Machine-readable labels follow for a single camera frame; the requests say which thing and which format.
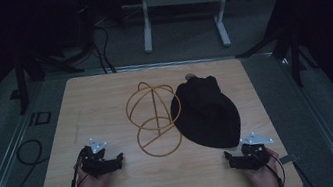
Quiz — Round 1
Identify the person's left hand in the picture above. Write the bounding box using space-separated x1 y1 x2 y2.
72 161 113 187

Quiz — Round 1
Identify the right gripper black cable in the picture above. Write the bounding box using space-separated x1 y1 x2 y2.
256 147 289 187

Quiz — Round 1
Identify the black tripod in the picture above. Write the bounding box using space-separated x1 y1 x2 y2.
227 0 323 98
10 40 91 116

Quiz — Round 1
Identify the black hat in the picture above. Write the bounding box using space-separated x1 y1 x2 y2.
165 71 246 158

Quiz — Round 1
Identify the black cable bundle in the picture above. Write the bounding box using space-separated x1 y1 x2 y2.
88 23 118 77

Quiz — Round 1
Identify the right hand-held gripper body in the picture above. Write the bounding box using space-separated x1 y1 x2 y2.
230 128 278 175

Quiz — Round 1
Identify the gold wire hat stand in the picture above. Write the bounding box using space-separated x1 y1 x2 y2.
121 76 189 163

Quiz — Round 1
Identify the grey tape piece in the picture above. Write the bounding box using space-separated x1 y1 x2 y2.
278 152 300 167

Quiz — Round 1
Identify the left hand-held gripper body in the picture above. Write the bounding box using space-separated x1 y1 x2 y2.
76 134 120 181

